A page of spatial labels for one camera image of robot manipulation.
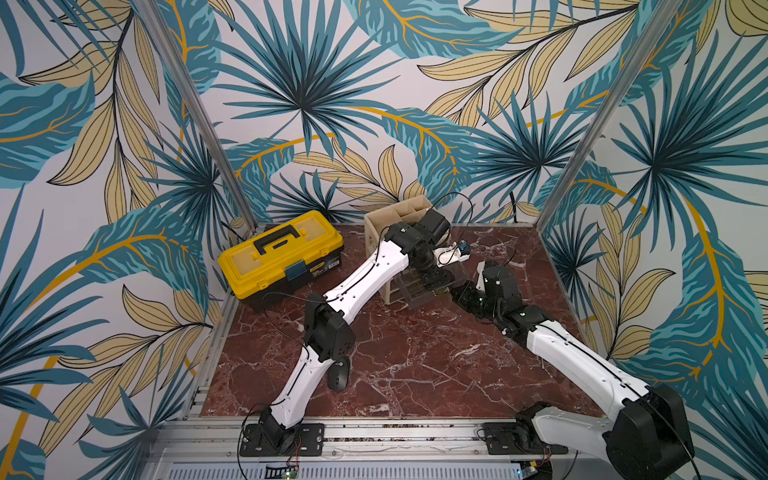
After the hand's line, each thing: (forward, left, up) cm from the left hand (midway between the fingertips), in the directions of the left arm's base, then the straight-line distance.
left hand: (436, 276), depth 83 cm
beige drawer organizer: (+2, +10, -10) cm, 14 cm away
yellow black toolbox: (+8, +42, -1) cm, 42 cm away
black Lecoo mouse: (-22, +27, -17) cm, 38 cm away
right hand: (-3, -4, -2) cm, 5 cm away
